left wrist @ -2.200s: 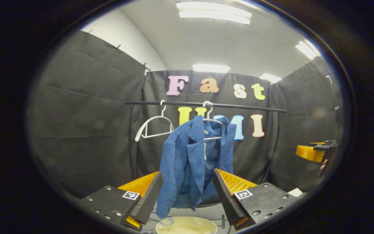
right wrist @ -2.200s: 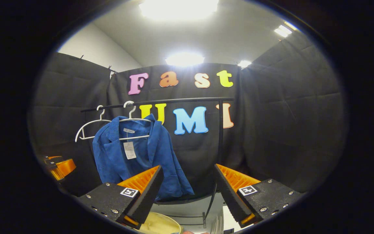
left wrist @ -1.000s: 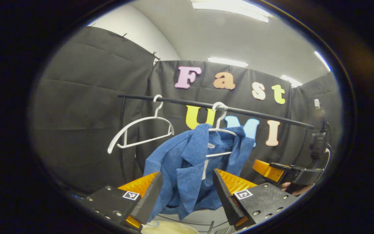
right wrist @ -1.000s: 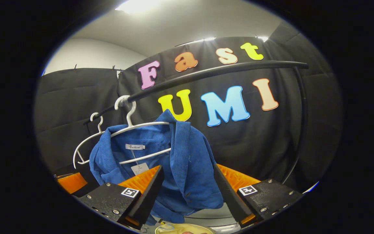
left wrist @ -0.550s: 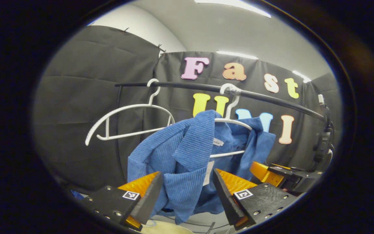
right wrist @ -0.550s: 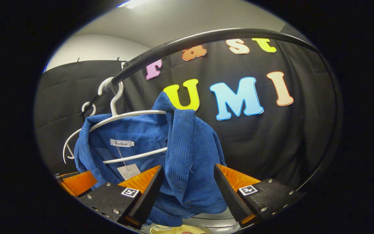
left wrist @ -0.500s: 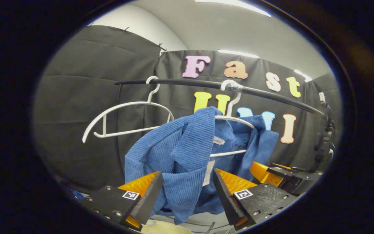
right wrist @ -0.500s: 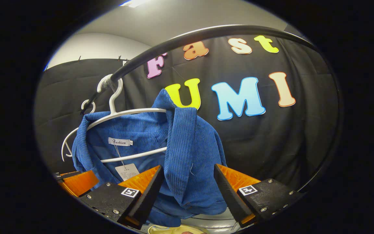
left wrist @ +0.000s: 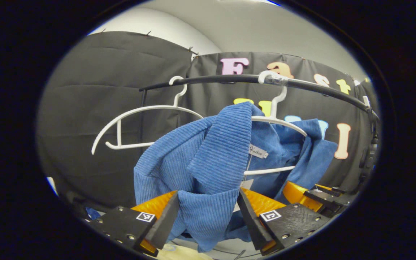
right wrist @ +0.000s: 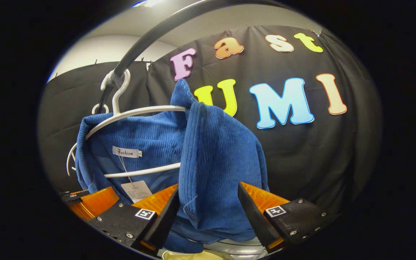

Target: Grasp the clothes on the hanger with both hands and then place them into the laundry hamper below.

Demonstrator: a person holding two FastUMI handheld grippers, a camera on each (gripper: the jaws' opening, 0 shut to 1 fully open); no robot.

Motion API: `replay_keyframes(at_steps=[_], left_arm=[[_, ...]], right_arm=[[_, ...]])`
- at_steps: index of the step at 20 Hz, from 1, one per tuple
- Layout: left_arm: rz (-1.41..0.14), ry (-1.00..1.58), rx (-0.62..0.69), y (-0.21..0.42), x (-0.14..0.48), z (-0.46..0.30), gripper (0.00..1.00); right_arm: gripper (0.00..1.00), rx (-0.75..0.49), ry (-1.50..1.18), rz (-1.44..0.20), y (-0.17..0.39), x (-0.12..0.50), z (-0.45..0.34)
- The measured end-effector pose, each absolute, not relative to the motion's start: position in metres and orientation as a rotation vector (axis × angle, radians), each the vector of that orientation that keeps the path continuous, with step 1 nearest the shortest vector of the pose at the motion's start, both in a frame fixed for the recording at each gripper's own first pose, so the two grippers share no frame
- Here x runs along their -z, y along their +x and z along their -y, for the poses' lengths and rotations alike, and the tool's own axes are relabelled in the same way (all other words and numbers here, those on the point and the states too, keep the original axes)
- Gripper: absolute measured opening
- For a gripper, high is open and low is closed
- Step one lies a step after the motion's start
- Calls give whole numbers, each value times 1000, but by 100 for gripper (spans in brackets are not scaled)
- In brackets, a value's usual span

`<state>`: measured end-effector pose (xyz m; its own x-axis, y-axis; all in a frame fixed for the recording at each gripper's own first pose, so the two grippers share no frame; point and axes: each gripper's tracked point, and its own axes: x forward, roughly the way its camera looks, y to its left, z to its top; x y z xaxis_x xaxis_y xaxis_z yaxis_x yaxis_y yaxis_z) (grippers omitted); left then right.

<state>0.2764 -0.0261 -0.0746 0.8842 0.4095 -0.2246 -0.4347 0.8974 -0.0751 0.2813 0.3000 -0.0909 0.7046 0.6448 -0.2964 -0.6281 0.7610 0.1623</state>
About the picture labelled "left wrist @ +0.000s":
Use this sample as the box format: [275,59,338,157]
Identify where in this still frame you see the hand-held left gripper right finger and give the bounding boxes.
[237,187,333,257]

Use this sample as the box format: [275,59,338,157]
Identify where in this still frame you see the blue corduroy jacket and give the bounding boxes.
[85,101,338,253]

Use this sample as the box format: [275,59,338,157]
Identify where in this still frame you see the black clothes rack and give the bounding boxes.
[138,74,380,156]

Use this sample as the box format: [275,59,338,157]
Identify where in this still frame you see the black backdrop cloth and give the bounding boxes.
[36,31,380,213]

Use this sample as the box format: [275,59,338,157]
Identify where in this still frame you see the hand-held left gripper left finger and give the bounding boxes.
[85,190,180,257]

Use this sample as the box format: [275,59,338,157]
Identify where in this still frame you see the white plastic hanger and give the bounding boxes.
[91,76,204,156]
[243,70,308,176]

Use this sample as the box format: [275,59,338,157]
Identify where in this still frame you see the beige laundry hamper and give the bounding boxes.
[156,243,216,260]

